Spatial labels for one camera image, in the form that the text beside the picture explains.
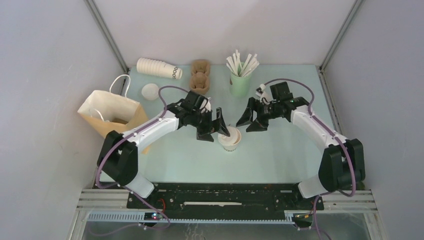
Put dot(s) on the aluminium frame post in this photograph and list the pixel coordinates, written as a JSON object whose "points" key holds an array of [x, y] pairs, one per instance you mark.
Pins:
{"points": [[101, 23], [355, 8]]}

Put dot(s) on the single white paper cup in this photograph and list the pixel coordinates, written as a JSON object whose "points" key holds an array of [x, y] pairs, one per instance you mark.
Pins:
{"points": [[230, 144]]}

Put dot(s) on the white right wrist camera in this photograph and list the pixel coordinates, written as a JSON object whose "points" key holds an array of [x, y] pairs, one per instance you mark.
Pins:
{"points": [[262, 95]]}

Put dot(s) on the aluminium frame post left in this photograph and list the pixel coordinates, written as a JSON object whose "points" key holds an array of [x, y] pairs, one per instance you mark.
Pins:
{"points": [[101, 23]]}

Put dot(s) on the green straw holder cup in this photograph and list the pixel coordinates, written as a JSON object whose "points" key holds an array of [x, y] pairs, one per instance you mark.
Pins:
{"points": [[239, 86]]}

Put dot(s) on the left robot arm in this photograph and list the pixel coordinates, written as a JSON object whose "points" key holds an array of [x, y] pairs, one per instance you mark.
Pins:
{"points": [[119, 155]]}

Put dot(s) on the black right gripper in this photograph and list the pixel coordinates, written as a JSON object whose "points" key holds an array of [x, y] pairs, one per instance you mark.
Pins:
{"points": [[247, 117]]}

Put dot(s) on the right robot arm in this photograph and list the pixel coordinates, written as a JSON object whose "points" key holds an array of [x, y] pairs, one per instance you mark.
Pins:
{"points": [[342, 164]]}

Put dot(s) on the stack of white paper cups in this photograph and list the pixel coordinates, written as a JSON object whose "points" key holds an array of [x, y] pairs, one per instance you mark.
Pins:
{"points": [[158, 68]]}

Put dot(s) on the bundle of white wrapped straws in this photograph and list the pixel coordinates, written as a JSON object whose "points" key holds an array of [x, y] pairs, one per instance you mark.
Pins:
{"points": [[241, 68]]}

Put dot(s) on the aluminium frame post right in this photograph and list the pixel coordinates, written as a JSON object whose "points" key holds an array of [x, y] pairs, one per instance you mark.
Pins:
{"points": [[355, 8]]}

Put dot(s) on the brown paper bag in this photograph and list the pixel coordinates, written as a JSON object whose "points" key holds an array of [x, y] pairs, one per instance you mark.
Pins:
{"points": [[106, 111]]}

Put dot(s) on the single white cup lid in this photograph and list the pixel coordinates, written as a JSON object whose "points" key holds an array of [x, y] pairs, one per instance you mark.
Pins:
{"points": [[232, 134]]}

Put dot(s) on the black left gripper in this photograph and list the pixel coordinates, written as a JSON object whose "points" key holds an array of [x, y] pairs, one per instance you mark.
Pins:
{"points": [[209, 128]]}

